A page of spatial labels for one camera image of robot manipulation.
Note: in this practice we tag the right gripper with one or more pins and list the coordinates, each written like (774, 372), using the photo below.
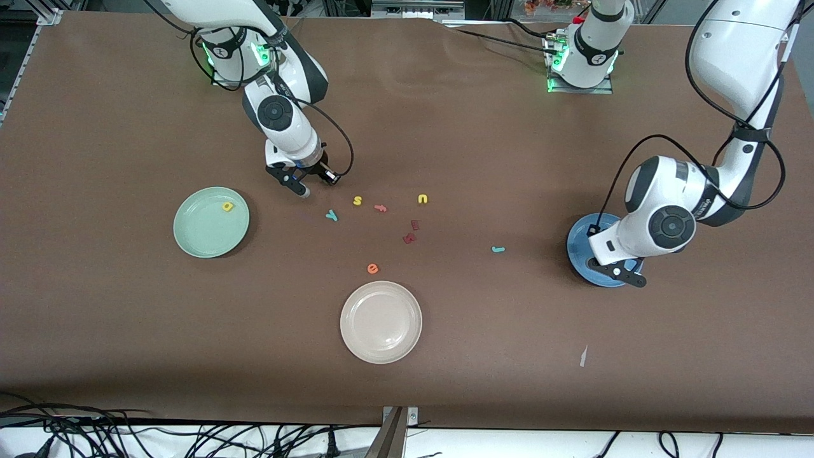
(318, 167)

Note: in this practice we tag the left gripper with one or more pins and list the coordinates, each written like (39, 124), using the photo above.
(591, 230)

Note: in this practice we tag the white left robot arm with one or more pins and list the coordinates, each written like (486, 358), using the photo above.
(738, 57)

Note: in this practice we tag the blue plate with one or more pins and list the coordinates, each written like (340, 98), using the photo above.
(579, 251)

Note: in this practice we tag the brown table cover sheet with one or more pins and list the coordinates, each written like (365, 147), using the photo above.
(407, 114)

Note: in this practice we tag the white paper scrap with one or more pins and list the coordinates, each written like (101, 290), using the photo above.
(583, 357)

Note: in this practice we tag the green plate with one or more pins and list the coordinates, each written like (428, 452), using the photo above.
(203, 232)

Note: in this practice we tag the beige plate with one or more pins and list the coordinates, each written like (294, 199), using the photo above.
(381, 321)

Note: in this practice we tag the orange artificial flowers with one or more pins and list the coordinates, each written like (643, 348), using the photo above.
(540, 6)

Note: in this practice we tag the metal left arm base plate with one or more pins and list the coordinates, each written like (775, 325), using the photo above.
(604, 91)

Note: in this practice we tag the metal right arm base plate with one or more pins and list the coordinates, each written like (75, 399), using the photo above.
(219, 83)

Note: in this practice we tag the grey metal bracket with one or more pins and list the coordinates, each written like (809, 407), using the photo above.
(394, 436)

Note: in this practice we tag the silver aluminium side rail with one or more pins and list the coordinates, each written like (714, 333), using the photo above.
(16, 76)

